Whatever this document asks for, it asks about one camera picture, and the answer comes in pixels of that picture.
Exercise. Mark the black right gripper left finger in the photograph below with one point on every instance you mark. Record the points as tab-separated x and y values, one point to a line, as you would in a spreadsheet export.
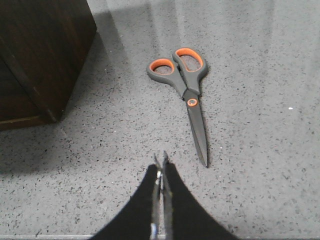
139	219

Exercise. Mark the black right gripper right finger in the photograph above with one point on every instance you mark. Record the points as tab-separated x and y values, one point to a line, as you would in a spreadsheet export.
184	217

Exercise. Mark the grey orange handled scissors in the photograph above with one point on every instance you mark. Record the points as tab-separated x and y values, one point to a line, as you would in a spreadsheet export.
176	73

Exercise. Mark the dark wooden drawer cabinet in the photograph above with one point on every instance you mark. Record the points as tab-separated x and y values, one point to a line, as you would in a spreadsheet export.
43	47

